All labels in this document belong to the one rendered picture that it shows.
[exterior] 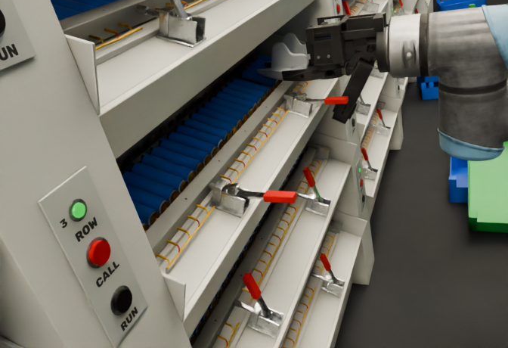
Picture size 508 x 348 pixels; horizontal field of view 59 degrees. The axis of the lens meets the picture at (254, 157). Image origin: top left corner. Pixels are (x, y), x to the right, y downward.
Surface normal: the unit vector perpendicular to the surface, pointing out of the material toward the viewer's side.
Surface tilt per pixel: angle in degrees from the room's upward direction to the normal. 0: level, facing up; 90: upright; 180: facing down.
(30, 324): 90
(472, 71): 88
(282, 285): 21
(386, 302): 0
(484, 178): 28
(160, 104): 111
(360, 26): 90
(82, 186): 90
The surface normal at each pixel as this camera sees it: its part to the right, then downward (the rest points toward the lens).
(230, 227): 0.12, -0.81
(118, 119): 0.92, 0.31
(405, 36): -0.41, -0.09
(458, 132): -0.66, 0.44
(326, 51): -0.37, 0.49
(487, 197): -0.36, -0.54
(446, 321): -0.21, -0.87
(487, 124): 0.04, 0.43
